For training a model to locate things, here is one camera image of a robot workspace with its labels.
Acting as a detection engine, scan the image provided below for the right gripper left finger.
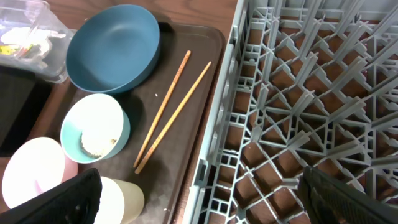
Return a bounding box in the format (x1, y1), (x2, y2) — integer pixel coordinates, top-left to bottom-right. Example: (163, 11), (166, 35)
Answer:
(1, 168), (102, 224)

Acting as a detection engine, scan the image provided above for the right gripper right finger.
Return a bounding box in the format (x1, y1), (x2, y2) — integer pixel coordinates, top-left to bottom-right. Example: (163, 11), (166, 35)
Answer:
(298, 166), (397, 224)

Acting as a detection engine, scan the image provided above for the white cup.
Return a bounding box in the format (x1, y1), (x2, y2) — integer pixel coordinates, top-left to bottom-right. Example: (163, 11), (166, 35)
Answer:
(94, 176), (145, 224)

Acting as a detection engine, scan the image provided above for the light blue bowl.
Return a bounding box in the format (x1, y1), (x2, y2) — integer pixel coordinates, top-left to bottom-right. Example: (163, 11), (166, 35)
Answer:
(60, 93), (131, 164)

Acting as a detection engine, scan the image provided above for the white tissue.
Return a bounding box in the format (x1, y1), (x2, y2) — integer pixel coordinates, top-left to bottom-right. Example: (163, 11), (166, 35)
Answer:
(1, 27), (67, 69)

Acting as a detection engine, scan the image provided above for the yellow snack wrapper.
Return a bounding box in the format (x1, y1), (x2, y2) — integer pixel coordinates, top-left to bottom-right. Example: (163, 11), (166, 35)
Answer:
(0, 44), (33, 55)

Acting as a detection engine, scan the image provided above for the grey dishwasher rack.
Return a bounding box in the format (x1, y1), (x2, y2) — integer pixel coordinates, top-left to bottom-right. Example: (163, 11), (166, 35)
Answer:
(182, 0), (397, 223)

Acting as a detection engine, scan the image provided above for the right wooden chopstick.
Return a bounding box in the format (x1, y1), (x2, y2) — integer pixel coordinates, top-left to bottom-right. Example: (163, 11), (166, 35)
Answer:
(134, 61), (212, 174)

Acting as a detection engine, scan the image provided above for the wooden chopstick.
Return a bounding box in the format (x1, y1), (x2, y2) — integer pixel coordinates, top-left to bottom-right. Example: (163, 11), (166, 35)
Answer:
(134, 61), (212, 174)
(133, 50), (192, 168)

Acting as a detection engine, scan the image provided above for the black tray bin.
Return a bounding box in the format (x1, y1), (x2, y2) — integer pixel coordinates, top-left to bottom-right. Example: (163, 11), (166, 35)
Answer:
(1, 66), (52, 157)

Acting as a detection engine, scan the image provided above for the brown serving tray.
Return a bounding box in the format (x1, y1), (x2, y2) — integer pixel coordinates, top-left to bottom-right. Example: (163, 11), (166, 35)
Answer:
(34, 21), (227, 224)

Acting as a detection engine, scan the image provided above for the dark blue plate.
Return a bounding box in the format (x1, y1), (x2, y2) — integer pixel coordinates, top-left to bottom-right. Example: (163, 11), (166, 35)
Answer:
(66, 4), (160, 94)

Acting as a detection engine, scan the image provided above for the clear plastic bin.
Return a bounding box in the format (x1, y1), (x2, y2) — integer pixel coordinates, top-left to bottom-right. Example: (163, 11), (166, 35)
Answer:
(1, 0), (73, 83)

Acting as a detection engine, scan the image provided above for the left wooden chopstick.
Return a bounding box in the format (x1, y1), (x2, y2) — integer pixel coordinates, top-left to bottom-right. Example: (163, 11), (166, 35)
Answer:
(133, 50), (192, 168)

